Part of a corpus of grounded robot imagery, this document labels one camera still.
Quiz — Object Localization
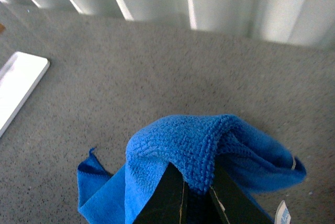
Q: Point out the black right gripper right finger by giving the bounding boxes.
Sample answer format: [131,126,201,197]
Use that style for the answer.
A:
[209,165,273,223]

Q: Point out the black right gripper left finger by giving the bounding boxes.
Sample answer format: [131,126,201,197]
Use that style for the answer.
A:
[135,163,189,224]

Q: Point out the blue microfiber cloth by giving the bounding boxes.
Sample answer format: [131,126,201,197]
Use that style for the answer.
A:
[77,115,306,223]

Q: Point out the white rectangular tray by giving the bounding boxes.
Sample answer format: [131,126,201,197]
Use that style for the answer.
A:
[1,51,50,135]

